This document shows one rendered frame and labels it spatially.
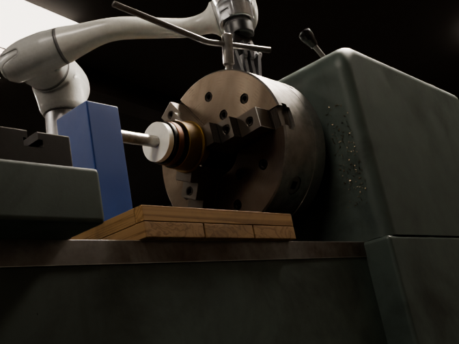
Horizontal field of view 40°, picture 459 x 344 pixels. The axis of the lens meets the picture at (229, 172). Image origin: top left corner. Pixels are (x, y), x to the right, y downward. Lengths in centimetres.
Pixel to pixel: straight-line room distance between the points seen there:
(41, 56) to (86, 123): 81
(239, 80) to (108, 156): 34
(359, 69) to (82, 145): 59
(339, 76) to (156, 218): 59
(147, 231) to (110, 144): 24
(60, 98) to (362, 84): 91
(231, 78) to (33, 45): 71
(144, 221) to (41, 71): 106
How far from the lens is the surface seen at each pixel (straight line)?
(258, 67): 161
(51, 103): 184
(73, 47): 172
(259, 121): 107
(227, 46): 126
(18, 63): 176
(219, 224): 84
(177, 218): 78
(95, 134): 93
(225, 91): 119
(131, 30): 173
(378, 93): 130
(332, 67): 124
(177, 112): 121
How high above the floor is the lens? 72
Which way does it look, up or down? 16 degrees up
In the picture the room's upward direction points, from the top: 11 degrees counter-clockwise
